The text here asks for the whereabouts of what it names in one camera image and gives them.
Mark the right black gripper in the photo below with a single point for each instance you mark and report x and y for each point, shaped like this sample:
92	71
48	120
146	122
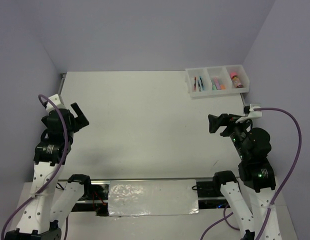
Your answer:
224	119

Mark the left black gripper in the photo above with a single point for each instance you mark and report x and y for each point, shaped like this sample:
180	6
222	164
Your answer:
80	122

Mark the teal blue pen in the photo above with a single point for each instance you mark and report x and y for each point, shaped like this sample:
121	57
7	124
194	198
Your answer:
201	83

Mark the dark blue pen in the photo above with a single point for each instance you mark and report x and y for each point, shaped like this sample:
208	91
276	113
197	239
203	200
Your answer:
199	85

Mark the purple highlighter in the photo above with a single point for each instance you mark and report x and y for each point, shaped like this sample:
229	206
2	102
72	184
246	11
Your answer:
216	81

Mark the pink-capped clear tube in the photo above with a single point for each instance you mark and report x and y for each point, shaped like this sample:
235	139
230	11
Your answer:
236	80

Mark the red pen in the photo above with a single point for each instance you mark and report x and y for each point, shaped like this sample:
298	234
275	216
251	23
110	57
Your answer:
195	84

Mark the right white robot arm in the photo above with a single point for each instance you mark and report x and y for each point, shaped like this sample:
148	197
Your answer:
251	197

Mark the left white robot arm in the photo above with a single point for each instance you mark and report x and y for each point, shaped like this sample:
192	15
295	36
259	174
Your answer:
42	218

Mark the clear three-compartment organizer tray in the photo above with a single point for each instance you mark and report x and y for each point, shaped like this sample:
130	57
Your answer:
222	73

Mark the silver foil sheet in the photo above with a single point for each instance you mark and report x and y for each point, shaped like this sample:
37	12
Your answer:
152	198

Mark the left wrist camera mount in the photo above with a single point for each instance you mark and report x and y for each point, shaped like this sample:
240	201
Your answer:
58	102

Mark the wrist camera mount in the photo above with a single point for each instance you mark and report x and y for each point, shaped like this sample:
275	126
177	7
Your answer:
251	112
58	102

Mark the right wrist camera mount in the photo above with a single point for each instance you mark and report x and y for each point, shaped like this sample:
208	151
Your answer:
251	112

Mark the aluminium rail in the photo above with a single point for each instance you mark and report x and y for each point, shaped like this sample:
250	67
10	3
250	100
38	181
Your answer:
151	179

